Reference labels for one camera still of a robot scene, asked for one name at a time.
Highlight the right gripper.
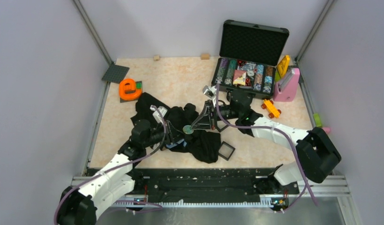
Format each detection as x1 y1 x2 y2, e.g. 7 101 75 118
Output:
191 99 240 130

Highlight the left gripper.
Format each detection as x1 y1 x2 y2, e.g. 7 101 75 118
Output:
143 119 187 148

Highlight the black printed t-shirt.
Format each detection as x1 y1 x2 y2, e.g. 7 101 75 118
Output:
131 93 221 164

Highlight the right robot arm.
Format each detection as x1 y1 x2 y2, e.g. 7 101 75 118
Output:
184 86 341 193

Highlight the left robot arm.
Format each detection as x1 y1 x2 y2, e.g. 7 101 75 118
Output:
53 120 176 225

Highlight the orange tape dispenser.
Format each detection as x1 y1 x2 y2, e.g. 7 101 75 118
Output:
118 78 143 101

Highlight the small wooden block right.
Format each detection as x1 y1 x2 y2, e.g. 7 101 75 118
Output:
200 53 210 60

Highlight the yellow toy car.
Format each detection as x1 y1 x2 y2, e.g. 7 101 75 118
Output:
261 99 281 119

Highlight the black poker chip case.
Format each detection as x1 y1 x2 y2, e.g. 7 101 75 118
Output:
211 20 289 99

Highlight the dark grey lego baseplate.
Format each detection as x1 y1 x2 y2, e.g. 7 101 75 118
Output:
102 64 130 84

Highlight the pink box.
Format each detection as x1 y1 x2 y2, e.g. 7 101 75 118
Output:
273 67 300 102

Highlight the yellow toy piece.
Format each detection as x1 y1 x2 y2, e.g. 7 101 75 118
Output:
275 55 290 82

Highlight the green and pink toy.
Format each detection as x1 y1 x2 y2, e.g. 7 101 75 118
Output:
312 113 331 134

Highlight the upper black square frame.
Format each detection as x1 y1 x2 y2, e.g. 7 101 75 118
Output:
215 121 229 133

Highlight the black square frame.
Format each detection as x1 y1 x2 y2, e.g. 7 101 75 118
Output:
218 141 236 161
215 121 229 133

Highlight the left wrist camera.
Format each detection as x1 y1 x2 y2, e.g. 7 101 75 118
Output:
150 105 168 123

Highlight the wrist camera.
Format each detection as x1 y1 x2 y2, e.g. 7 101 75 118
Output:
150 105 168 123
202 85 217 98

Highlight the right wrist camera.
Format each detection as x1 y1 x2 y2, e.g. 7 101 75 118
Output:
202 85 217 98

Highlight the lower black square frame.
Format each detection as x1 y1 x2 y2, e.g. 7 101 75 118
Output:
218 141 236 161

